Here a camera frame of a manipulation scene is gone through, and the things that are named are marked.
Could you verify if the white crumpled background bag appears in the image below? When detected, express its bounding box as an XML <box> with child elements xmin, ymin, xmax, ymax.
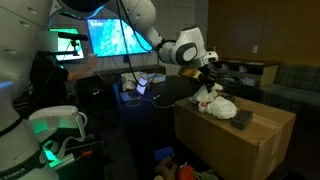
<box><xmin>120</xmin><ymin>71</ymin><xmax>149</xmax><ymax>91</ymax></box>

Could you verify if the thin white desk cable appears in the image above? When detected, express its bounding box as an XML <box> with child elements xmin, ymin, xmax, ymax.
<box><xmin>126</xmin><ymin>94</ymin><xmax>176</xmax><ymax>109</ymax></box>

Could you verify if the bystander forearm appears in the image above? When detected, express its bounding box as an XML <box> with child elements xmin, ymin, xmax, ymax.
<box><xmin>67</xmin><ymin>63</ymin><xmax>91</xmax><ymax>83</ymax></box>

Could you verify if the blue cloth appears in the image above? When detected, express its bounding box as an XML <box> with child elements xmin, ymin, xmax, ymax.
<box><xmin>153</xmin><ymin>146</ymin><xmax>176</xmax><ymax>163</ymax></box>

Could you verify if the yellow wrist mount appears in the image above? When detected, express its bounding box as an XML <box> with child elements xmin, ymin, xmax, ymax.
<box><xmin>178</xmin><ymin>67</ymin><xmax>204</xmax><ymax>81</ymax></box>

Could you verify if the small lit wall screen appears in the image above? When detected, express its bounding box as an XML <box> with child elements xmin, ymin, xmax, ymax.
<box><xmin>49</xmin><ymin>28</ymin><xmax>85</xmax><ymax>62</ymax></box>

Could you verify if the black camera tripod head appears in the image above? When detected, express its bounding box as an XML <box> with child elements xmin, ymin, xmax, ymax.
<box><xmin>68</xmin><ymin>39</ymin><xmax>81</xmax><ymax>57</ymax></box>

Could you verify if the dark grey foam block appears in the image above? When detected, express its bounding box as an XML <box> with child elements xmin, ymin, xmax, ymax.
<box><xmin>230</xmin><ymin>109</ymin><xmax>253</xmax><ymax>130</ymax></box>

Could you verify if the dark red floor object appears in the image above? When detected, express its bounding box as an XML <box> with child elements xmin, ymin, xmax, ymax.
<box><xmin>153</xmin><ymin>155</ymin><xmax>178</xmax><ymax>180</ymax></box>

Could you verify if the pale plastic container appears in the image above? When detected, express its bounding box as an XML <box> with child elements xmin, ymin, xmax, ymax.
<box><xmin>148</xmin><ymin>73</ymin><xmax>167</xmax><ymax>84</ymax></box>

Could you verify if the large cyan lit screen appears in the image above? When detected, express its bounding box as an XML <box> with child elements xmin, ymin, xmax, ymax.
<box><xmin>87</xmin><ymin>18</ymin><xmax>154</xmax><ymax>58</ymax></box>

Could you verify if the bystander dark clothed body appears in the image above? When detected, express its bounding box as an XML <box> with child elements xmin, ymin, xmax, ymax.
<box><xmin>29</xmin><ymin>49</ymin><xmax>71</xmax><ymax>111</ymax></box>

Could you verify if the black stereo camera bar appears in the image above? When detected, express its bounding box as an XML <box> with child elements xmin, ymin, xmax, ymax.
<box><xmin>57</xmin><ymin>31</ymin><xmax>89</xmax><ymax>42</ymax></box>

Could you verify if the small cardboard box background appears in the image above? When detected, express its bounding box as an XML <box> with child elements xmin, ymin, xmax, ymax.
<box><xmin>216</xmin><ymin>59</ymin><xmax>280</xmax><ymax>88</ymax></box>

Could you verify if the silver open laptop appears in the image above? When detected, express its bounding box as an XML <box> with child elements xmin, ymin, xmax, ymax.
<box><xmin>119</xmin><ymin>77</ymin><xmax>149</xmax><ymax>103</ymax></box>

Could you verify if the green plaid sofa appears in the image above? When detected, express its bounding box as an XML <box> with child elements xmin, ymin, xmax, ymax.
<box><xmin>259</xmin><ymin>63</ymin><xmax>320</xmax><ymax>111</ymax></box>

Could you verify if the brown cardboard box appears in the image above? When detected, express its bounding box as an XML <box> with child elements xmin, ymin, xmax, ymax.
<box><xmin>173</xmin><ymin>94</ymin><xmax>297</xmax><ymax>180</ymax></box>

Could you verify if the bystander hand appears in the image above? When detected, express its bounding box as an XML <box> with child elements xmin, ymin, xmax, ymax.
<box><xmin>85</xmin><ymin>53</ymin><xmax>100</xmax><ymax>70</ymax></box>

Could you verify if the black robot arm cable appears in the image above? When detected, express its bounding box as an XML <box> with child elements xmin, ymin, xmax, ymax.
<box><xmin>114</xmin><ymin>0</ymin><xmax>178</xmax><ymax>88</ymax></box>

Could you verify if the red plush toy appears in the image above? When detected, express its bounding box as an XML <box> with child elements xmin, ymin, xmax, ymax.
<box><xmin>176</xmin><ymin>162</ymin><xmax>218</xmax><ymax>180</ymax></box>

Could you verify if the white cloth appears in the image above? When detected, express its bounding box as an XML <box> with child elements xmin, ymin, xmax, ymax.
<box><xmin>198</xmin><ymin>95</ymin><xmax>238</xmax><ymax>120</ymax></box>

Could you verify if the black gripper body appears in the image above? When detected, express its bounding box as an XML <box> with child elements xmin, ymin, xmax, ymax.
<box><xmin>195</xmin><ymin>64</ymin><xmax>218</xmax><ymax>84</ymax></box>

